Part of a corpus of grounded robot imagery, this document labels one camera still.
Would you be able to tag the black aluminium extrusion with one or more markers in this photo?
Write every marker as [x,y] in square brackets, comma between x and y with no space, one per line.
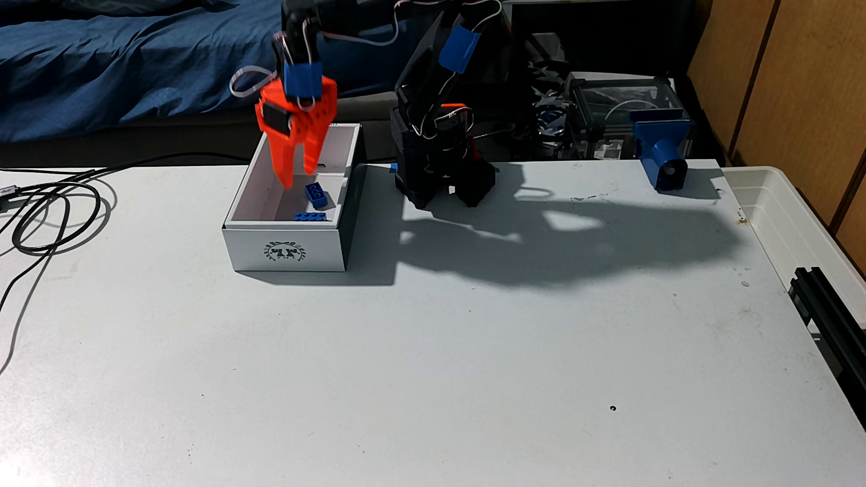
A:
[829,318]

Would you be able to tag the white cardboard box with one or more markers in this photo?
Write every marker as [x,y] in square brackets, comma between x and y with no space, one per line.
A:
[284,250]

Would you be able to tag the blue toy brick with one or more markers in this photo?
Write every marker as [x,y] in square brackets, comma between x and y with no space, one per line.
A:
[316,195]
[310,216]

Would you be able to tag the wooden cabinet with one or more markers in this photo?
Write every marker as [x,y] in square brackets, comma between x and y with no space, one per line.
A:
[798,81]

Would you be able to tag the blue duvet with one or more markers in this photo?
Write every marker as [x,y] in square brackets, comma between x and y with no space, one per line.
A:
[135,54]

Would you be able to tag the clear plastic case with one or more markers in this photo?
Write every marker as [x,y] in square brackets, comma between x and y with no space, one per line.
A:
[626,95]

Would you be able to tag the grey mattress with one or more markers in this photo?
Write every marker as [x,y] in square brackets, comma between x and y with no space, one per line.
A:
[365,108]

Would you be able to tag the white plastic bin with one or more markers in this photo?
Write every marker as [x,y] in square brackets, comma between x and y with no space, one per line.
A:
[785,216]

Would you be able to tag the blue printed clamp mount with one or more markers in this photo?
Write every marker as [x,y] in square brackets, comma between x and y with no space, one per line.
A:
[660,145]

